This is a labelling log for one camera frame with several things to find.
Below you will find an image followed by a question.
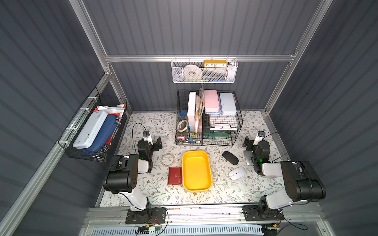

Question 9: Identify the white paper stack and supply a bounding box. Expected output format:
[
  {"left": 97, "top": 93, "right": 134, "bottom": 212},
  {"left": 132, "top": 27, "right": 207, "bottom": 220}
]
[{"left": 210, "top": 124, "right": 238, "bottom": 131}]

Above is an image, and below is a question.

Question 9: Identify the yellow clock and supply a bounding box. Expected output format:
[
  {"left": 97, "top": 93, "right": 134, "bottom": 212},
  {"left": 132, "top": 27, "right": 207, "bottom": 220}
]
[{"left": 203, "top": 59, "right": 228, "bottom": 68}]

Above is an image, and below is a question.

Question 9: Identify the black wire desk organizer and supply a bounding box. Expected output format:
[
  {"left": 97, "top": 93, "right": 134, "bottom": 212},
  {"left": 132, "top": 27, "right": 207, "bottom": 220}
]
[{"left": 175, "top": 90, "right": 243, "bottom": 147}]

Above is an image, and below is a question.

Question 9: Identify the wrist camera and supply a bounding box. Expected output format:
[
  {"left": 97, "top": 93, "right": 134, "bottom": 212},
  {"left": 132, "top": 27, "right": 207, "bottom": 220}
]
[
  {"left": 143, "top": 130, "right": 153, "bottom": 144},
  {"left": 253, "top": 131, "right": 266, "bottom": 146}
]

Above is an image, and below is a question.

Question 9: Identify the silver computer mouse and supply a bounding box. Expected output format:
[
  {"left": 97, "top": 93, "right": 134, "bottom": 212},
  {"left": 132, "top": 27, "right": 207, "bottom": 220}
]
[{"left": 243, "top": 150, "right": 254, "bottom": 166}]

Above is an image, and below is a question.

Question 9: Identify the white hanging mesh basket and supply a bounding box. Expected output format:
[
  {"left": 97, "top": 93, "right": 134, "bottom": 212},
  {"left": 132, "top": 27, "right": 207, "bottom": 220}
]
[{"left": 171, "top": 57, "right": 239, "bottom": 84}]

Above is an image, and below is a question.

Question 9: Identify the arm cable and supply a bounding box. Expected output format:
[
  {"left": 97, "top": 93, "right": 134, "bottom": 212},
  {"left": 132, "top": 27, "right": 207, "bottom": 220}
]
[
  {"left": 262, "top": 131, "right": 291, "bottom": 163},
  {"left": 131, "top": 122, "right": 148, "bottom": 155}
]

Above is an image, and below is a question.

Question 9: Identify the red wallet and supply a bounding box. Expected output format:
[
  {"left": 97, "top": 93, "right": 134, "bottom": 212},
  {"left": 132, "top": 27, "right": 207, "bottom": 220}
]
[{"left": 167, "top": 167, "right": 182, "bottom": 186}]

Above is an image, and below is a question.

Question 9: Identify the metal base rail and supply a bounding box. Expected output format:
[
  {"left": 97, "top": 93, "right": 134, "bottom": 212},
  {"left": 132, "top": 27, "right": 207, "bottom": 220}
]
[{"left": 79, "top": 203, "right": 335, "bottom": 236}]

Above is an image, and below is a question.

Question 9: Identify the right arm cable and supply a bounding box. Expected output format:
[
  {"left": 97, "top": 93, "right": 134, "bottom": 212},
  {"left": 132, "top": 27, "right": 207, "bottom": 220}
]
[{"left": 262, "top": 131, "right": 291, "bottom": 163}]

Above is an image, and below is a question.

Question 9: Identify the light blue pencil case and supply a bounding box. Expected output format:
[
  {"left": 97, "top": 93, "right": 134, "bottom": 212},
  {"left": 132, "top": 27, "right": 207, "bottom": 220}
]
[{"left": 220, "top": 92, "right": 237, "bottom": 116}]

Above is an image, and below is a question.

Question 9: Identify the black computer mouse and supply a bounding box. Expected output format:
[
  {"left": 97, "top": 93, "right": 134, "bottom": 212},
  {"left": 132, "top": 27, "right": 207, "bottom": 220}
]
[{"left": 222, "top": 151, "right": 239, "bottom": 165}]

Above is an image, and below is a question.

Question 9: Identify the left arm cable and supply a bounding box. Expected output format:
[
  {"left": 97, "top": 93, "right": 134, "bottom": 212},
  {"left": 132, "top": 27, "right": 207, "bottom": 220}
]
[{"left": 131, "top": 122, "right": 148, "bottom": 155}]

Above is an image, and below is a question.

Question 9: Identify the white case in basket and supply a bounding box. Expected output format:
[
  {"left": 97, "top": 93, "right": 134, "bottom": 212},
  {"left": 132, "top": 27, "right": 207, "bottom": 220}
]
[{"left": 72, "top": 110, "right": 108, "bottom": 149}]

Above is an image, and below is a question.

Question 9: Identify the navy blue pouch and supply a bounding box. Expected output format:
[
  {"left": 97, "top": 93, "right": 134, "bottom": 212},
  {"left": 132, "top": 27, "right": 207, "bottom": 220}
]
[{"left": 82, "top": 115, "right": 118, "bottom": 156}]

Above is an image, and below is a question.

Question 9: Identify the white book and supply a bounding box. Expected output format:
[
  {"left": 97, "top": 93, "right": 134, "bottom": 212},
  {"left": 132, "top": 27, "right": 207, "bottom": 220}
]
[{"left": 187, "top": 91, "right": 196, "bottom": 132}]

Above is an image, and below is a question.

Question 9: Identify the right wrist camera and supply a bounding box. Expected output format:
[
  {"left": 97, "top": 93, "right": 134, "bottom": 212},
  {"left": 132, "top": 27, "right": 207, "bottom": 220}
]
[{"left": 253, "top": 131, "right": 266, "bottom": 146}]

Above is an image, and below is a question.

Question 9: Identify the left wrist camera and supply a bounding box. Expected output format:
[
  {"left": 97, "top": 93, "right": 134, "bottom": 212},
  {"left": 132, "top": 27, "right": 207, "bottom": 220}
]
[{"left": 143, "top": 130, "right": 153, "bottom": 144}]

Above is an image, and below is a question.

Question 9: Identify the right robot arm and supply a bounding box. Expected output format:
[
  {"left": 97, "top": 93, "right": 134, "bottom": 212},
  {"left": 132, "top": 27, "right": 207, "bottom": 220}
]
[{"left": 243, "top": 137, "right": 326, "bottom": 215}]

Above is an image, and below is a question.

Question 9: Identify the green cloth bag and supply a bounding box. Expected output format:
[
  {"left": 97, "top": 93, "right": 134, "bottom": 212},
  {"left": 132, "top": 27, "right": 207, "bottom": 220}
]
[{"left": 204, "top": 132, "right": 232, "bottom": 140}]

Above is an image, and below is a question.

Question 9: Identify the tape roll in organizer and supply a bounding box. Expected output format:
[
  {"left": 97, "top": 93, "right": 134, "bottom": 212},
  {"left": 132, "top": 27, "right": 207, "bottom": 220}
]
[{"left": 176, "top": 119, "right": 189, "bottom": 132}]

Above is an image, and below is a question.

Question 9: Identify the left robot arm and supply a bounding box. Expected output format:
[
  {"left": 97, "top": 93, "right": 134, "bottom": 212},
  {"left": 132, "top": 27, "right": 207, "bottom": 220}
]
[{"left": 103, "top": 137, "right": 162, "bottom": 215}]

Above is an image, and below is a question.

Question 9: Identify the clear tape ring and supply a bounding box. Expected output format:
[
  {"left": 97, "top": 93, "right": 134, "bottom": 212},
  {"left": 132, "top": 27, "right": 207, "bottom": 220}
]
[{"left": 160, "top": 153, "right": 176, "bottom": 167}]

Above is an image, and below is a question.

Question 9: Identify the white tape roll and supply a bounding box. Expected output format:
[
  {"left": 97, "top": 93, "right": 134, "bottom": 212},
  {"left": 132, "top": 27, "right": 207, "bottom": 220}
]
[{"left": 183, "top": 65, "right": 202, "bottom": 81}]

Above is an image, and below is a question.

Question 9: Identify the yellow storage box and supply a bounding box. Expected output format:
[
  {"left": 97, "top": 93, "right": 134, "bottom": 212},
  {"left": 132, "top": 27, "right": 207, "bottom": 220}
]
[{"left": 182, "top": 150, "right": 213, "bottom": 192}]

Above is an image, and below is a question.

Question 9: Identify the black wall wire basket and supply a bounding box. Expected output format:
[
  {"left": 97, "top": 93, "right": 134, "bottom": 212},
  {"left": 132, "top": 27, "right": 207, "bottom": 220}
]
[{"left": 58, "top": 88, "right": 128, "bottom": 162}]

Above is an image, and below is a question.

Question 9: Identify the white computer mouse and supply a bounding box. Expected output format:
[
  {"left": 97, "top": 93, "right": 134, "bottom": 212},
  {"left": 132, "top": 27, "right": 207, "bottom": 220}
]
[{"left": 229, "top": 167, "right": 247, "bottom": 181}]

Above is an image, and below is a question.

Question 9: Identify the pink pencil case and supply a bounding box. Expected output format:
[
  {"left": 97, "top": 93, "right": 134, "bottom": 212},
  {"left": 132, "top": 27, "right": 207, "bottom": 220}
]
[{"left": 204, "top": 89, "right": 220, "bottom": 114}]

